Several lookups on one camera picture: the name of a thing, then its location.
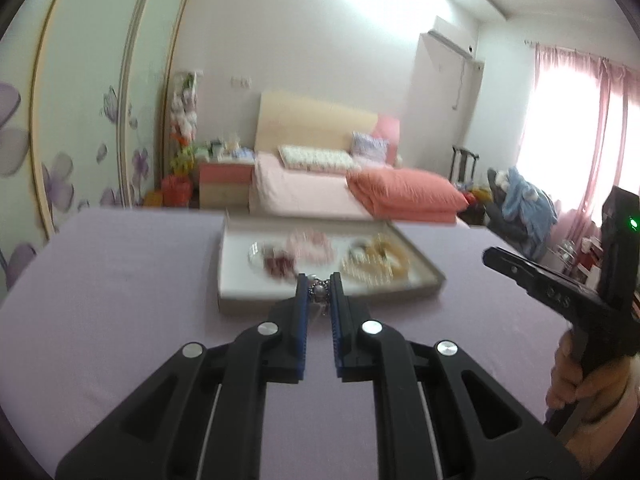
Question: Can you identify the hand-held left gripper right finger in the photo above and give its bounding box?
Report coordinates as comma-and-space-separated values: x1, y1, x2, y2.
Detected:
330, 272, 582, 480

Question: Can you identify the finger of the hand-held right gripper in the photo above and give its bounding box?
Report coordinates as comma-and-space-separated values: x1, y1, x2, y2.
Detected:
482, 246, 601, 321

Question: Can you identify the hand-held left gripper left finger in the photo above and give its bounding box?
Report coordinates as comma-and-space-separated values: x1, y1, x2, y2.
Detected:
55, 272, 311, 480

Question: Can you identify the white pearl bracelet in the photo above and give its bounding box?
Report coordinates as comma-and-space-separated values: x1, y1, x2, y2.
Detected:
340, 252, 396, 288

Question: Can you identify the grey cardboard tray box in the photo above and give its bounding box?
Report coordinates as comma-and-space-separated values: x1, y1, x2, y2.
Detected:
216, 212, 447, 317

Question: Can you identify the dark red bead bracelet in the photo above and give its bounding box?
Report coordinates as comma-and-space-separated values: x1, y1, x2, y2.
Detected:
262, 246, 297, 278

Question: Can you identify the pink bead bracelet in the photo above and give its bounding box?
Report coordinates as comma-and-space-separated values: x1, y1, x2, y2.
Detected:
286, 229, 335, 265

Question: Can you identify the yellow bead bracelet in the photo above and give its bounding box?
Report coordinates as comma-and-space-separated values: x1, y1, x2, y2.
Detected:
367, 234, 412, 281

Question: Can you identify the person's right forearm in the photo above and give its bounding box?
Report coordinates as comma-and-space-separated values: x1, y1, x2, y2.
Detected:
565, 385, 640, 476

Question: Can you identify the person's right hand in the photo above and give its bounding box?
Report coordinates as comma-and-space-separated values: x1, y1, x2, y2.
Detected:
545, 332, 633, 421

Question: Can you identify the blue fleece garment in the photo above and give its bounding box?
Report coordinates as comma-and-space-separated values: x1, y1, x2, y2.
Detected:
497, 167, 558, 233

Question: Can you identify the pile of colourful toys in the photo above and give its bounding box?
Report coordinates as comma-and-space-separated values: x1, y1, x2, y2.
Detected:
460, 185, 493, 206

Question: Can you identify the pink bed sheet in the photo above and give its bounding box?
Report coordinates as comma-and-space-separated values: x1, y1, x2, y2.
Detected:
249, 154, 376, 220

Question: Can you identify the dark wooden chair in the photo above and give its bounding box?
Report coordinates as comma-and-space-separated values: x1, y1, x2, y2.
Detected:
452, 145, 481, 193

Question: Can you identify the pink beige nightstand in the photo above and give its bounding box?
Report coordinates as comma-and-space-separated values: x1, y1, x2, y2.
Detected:
198, 160, 256, 210

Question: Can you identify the flat patterned pillow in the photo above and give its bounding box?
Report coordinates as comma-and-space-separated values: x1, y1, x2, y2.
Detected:
278, 145, 357, 171

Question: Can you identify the pink curtain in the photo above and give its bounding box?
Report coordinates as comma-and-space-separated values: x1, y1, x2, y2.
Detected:
520, 42, 640, 261

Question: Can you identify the purple floral pillow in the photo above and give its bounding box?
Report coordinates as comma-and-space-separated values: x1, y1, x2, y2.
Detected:
351, 131, 391, 163

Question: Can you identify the red basket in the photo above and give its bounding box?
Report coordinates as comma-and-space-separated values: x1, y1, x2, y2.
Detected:
161, 175, 193, 207

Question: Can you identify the purple table cloth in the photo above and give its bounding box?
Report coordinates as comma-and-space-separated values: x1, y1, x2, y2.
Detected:
0, 208, 640, 480

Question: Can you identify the plain pink pillow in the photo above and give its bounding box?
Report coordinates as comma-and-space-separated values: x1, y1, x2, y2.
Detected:
372, 115, 402, 166

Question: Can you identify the beige bed headboard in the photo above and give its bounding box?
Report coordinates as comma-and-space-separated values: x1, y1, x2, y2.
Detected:
255, 90, 379, 161

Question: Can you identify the clear tube of plush toys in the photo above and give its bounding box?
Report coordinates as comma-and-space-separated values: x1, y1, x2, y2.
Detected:
167, 71, 198, 181

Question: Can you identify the floral sliding wardrobe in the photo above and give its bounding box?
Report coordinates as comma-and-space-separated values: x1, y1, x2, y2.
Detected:
0, 0, 201, 281

